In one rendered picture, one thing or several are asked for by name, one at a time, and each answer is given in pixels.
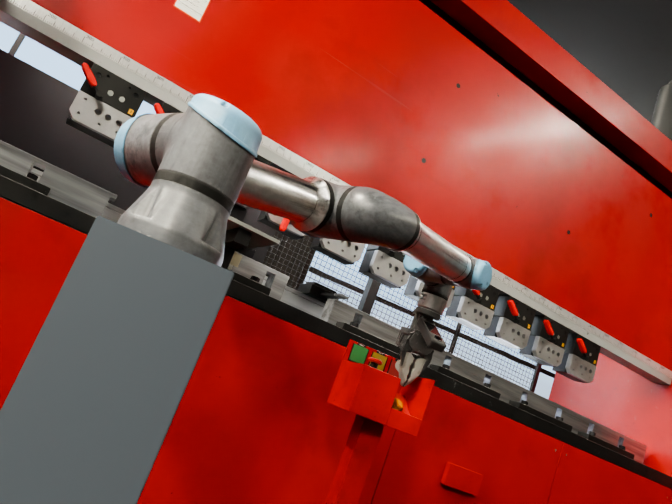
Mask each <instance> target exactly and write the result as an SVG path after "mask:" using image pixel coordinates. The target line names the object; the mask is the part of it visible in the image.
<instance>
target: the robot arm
mask: <svg viewBox="0 0 672 504"><path fill-rule="evenodd" d="M188 105H189V106H188V108H187V110H186V112H184V113H182V112H179V113H165V114H151V113H145V114H141V115H139V116H136V117H133V118H131V119H129V120H128V121H126V122H125V123H124V124H123V125H122V126H121V128H120V129H119V131H118V133H117V135H116V138H115V142H114V158H115V162H116V164H117V166H118V168H119V171H120V172H121V174H122V175H123V176H124V177H125V178H126V179H127V180H128V181H130V182H132V183H134V184H136V185H138V186H141V187H147V188H148V187H149V188H148V189H147V190H146V191H145V192H144V193H143V194H142V195H141V196H140V197H139V198H138V199H137V200H136V201H135V202H134V203H133V204H132V205H131V206H130V207H129V208H128V209H127V210H126V211H125V212H124V213H123V214H122V215H121V217H120V218H119V220H118V222H117V223H118V224H120V225H123V226H125V227H127V228H130V229H132V230H135V231H137V232H139V233H142V234H144V235H146V236H149V237H151V238H154V239H156V240H158V241H161V242H163V243H165V244H168V245H170V246H172V247H175V248H177V249H180V250H182V251H184V252H187V253H189V254H191V255H194V256H196V257H198V258H201V259H203V260H206V261H208V262H210V263H213V264H215V265H217V266H220V267H221V266H222V263H223V260H224V249H225V239H226V228H227V221H228V218H229V216H230V214H231V211H232V209H233V207H234V205H235V203H239V204H242V205H245V206H248V207H251V208H254V209H258V210H261V211H264V212H267V213H270V214H273V215H277V216H280V217H283V218H286V219H289V220H290V223H291V224H292V226H293V227H294V228H296V229H297V230H299V231H300V232H302V233H303V234H305V235H308V236H310V237H313V238H326V239H333V240H341V241H348V242H355V243H364V244H371V245H377V246H382V247H385V248H387V249H388V250H391V251H393V252H403V253H405V254H406V255H405V257H404V260H403V265H404V268H405V270H406V271H407V272H408V273H410V275H411V276H412V277H415V278H416V279H418V280H419V281H421V282H422V283H424V286H423V289H422V292H421V294H420V295H419V300H418V302H417V306H418V307H416V309H414V311H413V314H415V315H414V318H413V320H412V323H411V325H410V328H408V327H409V326H408V327H403V326H402V327H401V329H400V332H399V335H398V337H397V340H396V342H395V344H397V345H398V346H399V347H401V348H400V360H398V361H397V362H396V364H395V368H396V369H397V371H398V372H399V378H400V379H401V381H400V385H401V386H403V387H406V386H407V385H409V384H410V383H411V382H413V381H414V380H415V379H416V378H417V377H418V376H419V375H420V374H421V373H422V372H423V371H424V370H425V369H426V368H427V366H428V365H429V364H430V362H431V359H432V355H433V353H434V350H436V351H439V352H443V351H444V349H445V348H446V344H445V342H444V340H443V338H442V336H441V335H440V333H439V331H438V329H437V327H436V326H435V324H434V322H432V321H433V320H436V321H439V320H440V318H441V316H440V315H443V312H444V310H445V307H446V304H447V301H448V299H449V296H450V293H451V291H452V288H453V286H456V287H462V288H467V289H471V290H480V291H482V290H485V289H486V288H487V287H488V286H489V284H490V282H491V279H492V267H491V265H490V263H489V262H487V261H484V260H480V259H473V258H471V257H469V256H468V255H467V254H465V253H464V252H462V251H461V250H460V249H458V248H457V247H455V246H454V245H452V244H451V243H450V242H448V241H447V240H445V239H444V238H443V237H441V236H440V235H438V234H437V233H435V232H434V231H433V230H431V229H430V228H428V227H427V226H426V225H424V224H423V223H421V221H420V218H419V216H418V215H417V214H416V213H415V212H414V211H413V210H412V209H410V208H409V207H407V206H406V205H404V204H403V203H401V202H400V201H398V200H396V199H395V198H393V197H391V196H389V195H387V194H385V193H383V192H381V191H379V190H376V189H373V188H370V187H360V186H344V185H337V184H334V183H332V182H329V181H327V180H324V179H322V178H319V177H316V176H310V177H306V178H304V179H302V178H299V177H297V176H294V175H292V174H289V173H287V172H284V171H282V170H279V169H277V168H274V167H272V166H269V165H267V164H264V163H262V162H259V161H257V160H254V159H255V157H256V158H257V156H258V154H257V152H258V149H259V146H260V144H261V141H262V133H261V130H260V128H259V127H258V125H257V124H256V123H255V122H254V121H253V120H252V119H251V118H250V117H249V116H248V115H246V114H245V113H244V112H242V111H241V110H239V109H238V108H236V107H235V106H233V105H231V104H230V103H228V102H226V101H224V100H222V99H219V98H217V97H214V96H212V95H208V94H196V95H195V96H194V97H193V98H192V100H191V101H189V102H188ZM399 336H400V337H399ZM398 339H399V340H398ZM411 352H413V353H416V354H419V355H420V356H419V355H418V356H416V358H415V359H414V357H413V355H412V354H411ZM407 375H408V377H407Z"/></svg>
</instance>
